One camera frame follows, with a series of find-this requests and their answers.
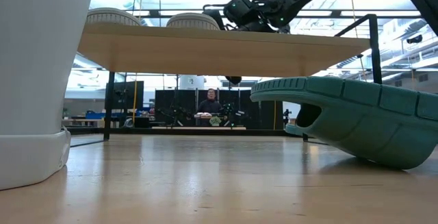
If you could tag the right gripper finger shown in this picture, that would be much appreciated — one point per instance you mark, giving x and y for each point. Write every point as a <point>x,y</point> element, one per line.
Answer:
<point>217,15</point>

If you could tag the grey slide sandal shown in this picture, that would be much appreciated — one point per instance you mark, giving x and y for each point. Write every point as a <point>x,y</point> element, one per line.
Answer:
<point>111,15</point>
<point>192,21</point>

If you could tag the black background robot arm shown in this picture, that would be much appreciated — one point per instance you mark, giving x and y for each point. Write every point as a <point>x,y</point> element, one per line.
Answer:
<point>174,114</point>
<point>230,112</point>

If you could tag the person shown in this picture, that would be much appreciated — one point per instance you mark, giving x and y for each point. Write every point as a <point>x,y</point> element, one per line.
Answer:
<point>209,107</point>

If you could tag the black partition screen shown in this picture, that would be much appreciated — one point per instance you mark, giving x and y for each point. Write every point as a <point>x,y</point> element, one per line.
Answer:
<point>253,109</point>

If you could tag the small green toy plant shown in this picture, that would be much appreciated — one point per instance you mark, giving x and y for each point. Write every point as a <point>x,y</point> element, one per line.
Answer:
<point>215,121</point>

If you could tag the black tripod stand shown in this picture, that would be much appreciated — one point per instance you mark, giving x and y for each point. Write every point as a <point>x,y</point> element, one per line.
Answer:
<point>286,116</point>

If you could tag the blue storage bin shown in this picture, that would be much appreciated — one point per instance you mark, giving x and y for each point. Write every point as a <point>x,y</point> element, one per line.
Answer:
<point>96,115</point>

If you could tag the white hexagonal plant pot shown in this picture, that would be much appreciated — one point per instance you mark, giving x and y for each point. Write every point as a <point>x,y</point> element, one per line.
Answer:
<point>34,63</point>

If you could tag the wooden shelf black metal frame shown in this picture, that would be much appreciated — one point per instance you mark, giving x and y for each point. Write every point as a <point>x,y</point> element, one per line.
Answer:
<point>205,52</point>

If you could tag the black table rail frame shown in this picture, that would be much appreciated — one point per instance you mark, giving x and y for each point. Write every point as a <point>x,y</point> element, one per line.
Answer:
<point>205,132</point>

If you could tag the black ceiling camera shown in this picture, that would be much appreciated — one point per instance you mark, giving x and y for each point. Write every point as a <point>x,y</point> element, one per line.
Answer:
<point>414,39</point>

